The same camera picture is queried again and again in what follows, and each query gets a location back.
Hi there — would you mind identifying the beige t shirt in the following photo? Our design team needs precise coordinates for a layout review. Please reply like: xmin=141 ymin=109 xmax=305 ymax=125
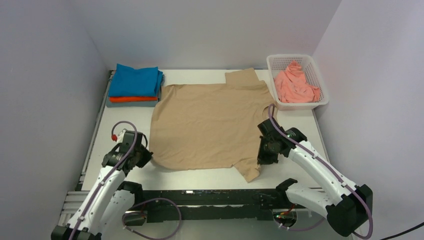
xmin=149 ymin=68 xmax=275 ymax=182

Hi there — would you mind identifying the folded orange t shirt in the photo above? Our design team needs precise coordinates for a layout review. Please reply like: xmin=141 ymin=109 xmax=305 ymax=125
xmin=108 ymin=96 xmax=159 ymax=103

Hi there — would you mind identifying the pink t shirt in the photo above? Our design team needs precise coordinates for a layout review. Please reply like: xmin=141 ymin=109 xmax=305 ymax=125
xmin=274 ymin=60 xmax=321 ymax=104

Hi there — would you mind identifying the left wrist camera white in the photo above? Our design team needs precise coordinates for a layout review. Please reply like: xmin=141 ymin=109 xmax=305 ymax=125
xmin=111 ymin=128 xmax=127 ymax=143

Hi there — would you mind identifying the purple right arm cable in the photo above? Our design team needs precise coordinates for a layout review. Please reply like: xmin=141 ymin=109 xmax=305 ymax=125
xmin=267 ymin=103 xmax=374 ymax=240

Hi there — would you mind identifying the white plastic laundry basket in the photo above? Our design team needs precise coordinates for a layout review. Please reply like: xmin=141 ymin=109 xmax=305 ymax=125
xmin=266 ymin=54 xmax=329 ymax=111

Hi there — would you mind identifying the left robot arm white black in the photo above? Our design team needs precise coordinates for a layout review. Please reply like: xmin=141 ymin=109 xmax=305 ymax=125
xmin=50 ymin=129 xmax=153 ymax=240

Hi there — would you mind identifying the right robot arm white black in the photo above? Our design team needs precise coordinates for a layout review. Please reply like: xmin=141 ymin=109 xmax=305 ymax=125
xmin=257 ymin=117 xmax=374 ymax=240

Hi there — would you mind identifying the aluminium frame rail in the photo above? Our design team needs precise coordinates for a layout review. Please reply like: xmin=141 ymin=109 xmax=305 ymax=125
xmin=52 ymin=187 xmax=364 ymax=240

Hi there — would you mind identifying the black cable bottom right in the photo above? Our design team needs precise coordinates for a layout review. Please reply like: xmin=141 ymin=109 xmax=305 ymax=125
xmin=380 ymin=221 xmax=424 ymax=240

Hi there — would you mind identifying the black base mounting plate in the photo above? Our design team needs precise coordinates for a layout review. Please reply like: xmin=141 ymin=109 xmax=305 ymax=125
xmin=123 ymin=188 xmax=304 ymax=226

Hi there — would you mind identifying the folded blue t shirt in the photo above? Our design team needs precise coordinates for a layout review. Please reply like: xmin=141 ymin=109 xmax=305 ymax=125
xmin=108 ymin=64 xmax=164 ymax=97

